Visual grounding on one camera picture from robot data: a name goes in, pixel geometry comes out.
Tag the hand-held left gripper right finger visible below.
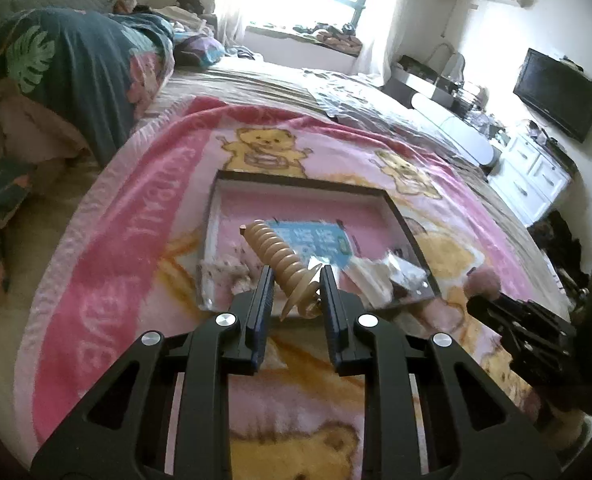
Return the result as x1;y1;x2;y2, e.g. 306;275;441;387
318;264;562;480

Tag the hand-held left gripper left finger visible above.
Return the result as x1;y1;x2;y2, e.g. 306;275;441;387
30;264;277;480

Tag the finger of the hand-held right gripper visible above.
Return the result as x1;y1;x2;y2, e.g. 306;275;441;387
467;294;529;333

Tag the pink fluffy hair tie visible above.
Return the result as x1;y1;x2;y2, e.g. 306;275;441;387
463;267;502;301

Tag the beige spiral hair clip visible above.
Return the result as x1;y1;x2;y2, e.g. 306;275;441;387
239;220;323;322

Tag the dark-rimmed pink jewelry box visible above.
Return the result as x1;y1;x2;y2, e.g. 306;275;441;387
196;170;441;311

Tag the clear bag of beaded jewelry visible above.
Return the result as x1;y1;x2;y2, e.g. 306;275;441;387
196;252;257;311

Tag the white claw hair clip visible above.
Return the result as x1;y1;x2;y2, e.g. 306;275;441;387
348;255;394;306

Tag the blue printed card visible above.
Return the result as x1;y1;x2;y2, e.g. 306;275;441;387
271;219;359;268

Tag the clear plastic packet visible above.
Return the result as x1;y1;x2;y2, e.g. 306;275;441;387
381;250;429;286

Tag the dark clothes pile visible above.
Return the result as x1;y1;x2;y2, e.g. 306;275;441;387
528;210;592;286

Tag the white drawer cabinet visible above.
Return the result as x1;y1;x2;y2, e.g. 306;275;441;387
488;132;574;226

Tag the pink bear printed blanket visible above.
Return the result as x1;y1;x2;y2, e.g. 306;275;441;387
16;95;572;480

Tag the white long cushion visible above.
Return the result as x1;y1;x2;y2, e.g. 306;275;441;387
411;92;502;168

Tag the clear plastic sheet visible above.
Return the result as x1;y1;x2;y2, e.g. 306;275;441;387
301;67;427;131

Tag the black flat television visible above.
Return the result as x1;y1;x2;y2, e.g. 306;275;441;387
513;48;592;143

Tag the grey storage box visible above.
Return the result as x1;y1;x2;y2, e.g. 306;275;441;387
391;55;457;106

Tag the purple pillow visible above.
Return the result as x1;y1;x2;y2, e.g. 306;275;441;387
176;35;227;68

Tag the windowsill clutter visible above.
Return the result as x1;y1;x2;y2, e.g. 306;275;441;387
291;22;364;53

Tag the dark green floral quilt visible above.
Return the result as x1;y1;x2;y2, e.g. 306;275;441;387
0;7;177;311

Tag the grey pillow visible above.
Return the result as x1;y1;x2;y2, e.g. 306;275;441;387
0;0;126;41

